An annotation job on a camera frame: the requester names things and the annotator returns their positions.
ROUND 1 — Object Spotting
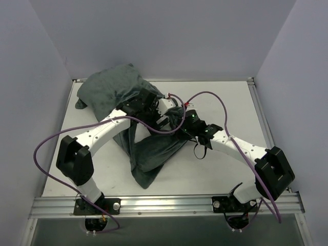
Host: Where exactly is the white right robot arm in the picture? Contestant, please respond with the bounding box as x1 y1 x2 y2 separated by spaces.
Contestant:
178 109 295 212

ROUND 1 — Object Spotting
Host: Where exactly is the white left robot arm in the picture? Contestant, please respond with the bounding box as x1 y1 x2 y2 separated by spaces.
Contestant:
56 89 176 215

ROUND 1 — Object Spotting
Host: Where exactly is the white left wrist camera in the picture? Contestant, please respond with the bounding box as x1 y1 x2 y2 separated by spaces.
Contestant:
156 98 176 116

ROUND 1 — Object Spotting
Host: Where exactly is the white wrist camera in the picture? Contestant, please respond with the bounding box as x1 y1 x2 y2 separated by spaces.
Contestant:
184 102 197 111
156 98 176 116

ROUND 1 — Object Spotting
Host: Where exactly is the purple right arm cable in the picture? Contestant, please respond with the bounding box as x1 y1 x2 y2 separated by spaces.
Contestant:
184 91 282 230

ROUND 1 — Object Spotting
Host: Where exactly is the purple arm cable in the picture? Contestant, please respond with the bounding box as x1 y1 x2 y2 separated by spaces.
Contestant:
33 92 187 233
184 91 282 230

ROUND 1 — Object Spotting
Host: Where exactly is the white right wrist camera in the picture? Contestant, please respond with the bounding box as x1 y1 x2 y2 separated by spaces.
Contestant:
184 102 197 111

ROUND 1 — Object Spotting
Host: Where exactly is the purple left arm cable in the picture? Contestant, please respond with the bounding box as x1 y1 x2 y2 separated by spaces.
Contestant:
33 92 187 233

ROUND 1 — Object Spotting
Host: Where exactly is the aluminium table edge rail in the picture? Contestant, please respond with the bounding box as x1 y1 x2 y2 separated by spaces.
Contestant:
247 77 295 197

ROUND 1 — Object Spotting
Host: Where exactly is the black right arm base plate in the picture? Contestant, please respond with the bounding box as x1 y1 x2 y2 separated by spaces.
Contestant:
211 196 258 214

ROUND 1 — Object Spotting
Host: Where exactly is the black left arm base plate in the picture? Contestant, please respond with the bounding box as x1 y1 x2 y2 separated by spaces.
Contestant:
73 198 121 216

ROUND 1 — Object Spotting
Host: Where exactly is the aluminium front mounting rail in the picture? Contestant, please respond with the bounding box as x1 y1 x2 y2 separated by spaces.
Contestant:
29 192 305 219

